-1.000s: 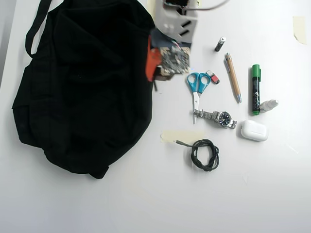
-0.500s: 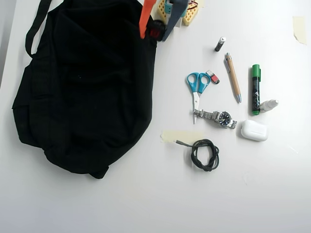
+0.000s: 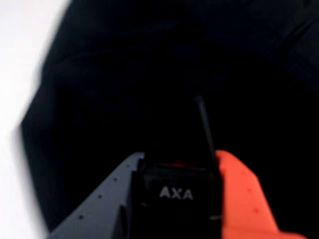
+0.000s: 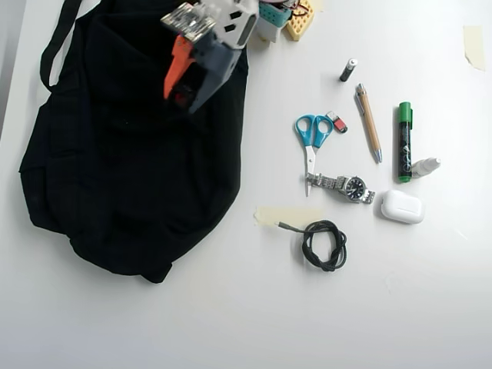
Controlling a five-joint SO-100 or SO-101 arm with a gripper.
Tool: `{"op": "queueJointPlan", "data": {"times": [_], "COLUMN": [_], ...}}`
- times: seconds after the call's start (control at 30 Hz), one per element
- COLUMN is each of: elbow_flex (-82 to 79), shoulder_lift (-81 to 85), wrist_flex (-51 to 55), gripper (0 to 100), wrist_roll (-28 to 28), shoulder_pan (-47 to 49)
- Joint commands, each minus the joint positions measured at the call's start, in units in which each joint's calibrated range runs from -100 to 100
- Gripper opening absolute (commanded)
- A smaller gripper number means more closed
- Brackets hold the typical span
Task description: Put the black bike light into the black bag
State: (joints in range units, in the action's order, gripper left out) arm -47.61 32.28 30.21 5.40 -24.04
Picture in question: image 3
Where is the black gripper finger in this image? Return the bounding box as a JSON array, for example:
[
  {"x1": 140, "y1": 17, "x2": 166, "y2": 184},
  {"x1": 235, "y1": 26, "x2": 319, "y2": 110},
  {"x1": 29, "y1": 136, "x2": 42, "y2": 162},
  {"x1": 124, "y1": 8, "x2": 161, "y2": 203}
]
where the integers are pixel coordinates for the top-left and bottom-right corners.
[{"x1": 48, "y1": 152, "x2": 147, "y2": 239}]

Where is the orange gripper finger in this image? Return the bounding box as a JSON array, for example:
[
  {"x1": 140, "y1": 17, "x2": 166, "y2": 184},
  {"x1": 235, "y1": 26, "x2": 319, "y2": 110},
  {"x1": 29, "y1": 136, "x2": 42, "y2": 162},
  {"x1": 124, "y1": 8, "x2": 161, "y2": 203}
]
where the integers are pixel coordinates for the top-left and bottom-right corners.
[{"x1": 215, "y1": 149, "x2": 310, "y2": 239}]

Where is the black AXA bike light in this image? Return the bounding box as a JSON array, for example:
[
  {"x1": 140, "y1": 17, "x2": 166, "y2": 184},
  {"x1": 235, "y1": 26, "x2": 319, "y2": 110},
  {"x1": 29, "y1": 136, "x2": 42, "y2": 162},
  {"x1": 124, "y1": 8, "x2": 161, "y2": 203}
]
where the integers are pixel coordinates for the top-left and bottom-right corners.
[{"x1": 132, "y1": 95, "x2": 223, "y2": 239}]

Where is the black fabric bag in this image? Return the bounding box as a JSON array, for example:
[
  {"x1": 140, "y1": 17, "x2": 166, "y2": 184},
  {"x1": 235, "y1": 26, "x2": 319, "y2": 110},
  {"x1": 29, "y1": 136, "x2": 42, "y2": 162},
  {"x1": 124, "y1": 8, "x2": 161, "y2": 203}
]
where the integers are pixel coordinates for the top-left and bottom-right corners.
[{"x1": 14, "y1": 0, "x2": 319, "y2": 239}]

